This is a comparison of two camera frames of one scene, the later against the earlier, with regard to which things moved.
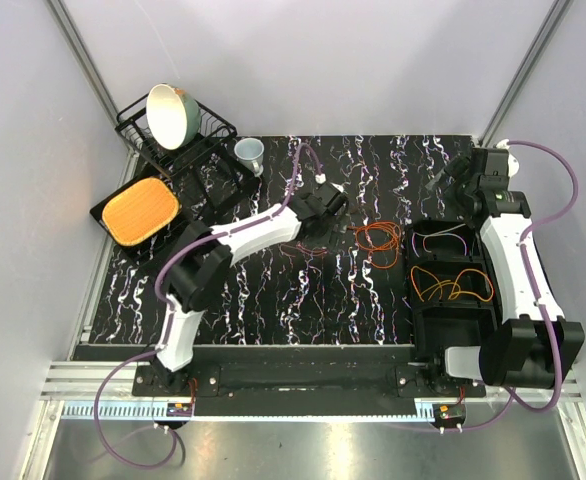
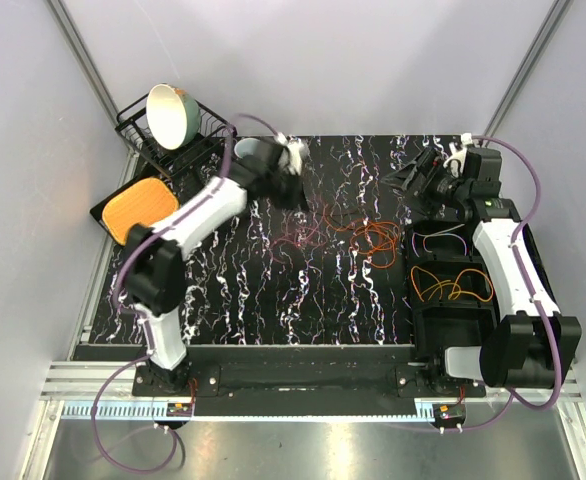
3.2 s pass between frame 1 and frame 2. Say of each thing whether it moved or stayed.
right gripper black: moved
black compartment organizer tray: stayed
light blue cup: stayed
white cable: stayed
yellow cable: stayed
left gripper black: moved
